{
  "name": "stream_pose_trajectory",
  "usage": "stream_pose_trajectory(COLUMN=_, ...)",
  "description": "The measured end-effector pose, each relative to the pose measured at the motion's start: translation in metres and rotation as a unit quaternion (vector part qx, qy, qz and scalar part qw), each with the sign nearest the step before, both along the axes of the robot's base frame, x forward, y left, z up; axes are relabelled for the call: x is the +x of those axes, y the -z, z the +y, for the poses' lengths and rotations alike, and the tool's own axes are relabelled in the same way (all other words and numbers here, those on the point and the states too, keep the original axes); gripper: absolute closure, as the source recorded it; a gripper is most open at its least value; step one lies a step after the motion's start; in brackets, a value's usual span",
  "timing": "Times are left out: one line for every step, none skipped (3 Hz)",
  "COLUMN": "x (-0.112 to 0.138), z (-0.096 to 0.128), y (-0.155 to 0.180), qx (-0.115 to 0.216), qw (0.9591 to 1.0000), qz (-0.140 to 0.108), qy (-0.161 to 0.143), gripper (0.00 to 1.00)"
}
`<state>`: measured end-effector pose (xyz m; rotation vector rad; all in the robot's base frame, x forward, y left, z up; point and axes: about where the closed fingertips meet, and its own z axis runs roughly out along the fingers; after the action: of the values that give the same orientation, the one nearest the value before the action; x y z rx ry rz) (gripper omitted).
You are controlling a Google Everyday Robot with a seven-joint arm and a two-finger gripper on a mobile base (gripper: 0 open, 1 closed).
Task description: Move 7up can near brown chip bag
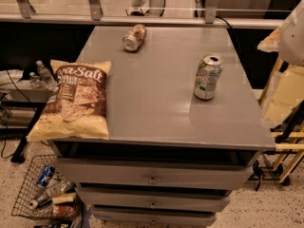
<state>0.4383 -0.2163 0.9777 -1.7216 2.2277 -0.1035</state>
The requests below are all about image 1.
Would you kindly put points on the small clear water bottle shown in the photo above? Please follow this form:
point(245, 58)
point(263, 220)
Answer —
point(35, 81)

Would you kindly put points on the brown sea salt chip bag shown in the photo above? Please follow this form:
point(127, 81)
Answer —
point(77, 106)

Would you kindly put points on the brown can lying down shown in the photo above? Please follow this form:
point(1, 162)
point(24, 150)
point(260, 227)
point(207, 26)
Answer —
point(134, 38)

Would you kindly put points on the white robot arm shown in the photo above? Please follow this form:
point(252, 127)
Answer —
point(288, 39)

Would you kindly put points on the red snack bag in basket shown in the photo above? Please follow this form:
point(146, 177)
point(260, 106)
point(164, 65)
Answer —
point(65, 211)

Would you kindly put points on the green white 7up can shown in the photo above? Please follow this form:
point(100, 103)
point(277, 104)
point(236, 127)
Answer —
point(208, 73)

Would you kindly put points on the middle grey drawer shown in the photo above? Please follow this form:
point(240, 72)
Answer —
point(152, 199)

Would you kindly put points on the grey drawer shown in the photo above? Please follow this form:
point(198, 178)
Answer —
point(155, 174)
point(153, 216)
point(152, 199)

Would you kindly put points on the yellow sponge in basket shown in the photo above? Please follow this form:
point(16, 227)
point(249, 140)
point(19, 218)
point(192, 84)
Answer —
point(65, 198)

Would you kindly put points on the black wire basket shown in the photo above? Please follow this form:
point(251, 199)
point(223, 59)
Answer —
point(30, 190)

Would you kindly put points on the clear water bottle upright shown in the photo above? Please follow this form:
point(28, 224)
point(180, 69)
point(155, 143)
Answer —
point(46, 75)

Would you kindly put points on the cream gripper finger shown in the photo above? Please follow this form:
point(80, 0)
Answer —
point(270, 43)

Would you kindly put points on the blue pepsi can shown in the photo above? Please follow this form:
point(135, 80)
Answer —
point(46, 175)

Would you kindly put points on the top grey drawer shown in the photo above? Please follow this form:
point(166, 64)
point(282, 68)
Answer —
point(155, 174)

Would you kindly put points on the clear plastic bottle in basket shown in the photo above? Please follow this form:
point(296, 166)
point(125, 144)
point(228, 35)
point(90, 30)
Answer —
point(51, 192)

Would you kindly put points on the bottom grey drawer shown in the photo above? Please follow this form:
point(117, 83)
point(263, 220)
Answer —
point(153, 216)

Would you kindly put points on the metal railing with glass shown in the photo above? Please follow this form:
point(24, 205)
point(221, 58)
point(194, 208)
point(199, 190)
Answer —
point(239, 13)

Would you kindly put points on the grey drawer cabinet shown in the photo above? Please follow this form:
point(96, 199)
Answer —
point(153, 114)

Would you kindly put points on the black side table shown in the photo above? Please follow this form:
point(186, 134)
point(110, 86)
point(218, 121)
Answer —
point(24, 104)

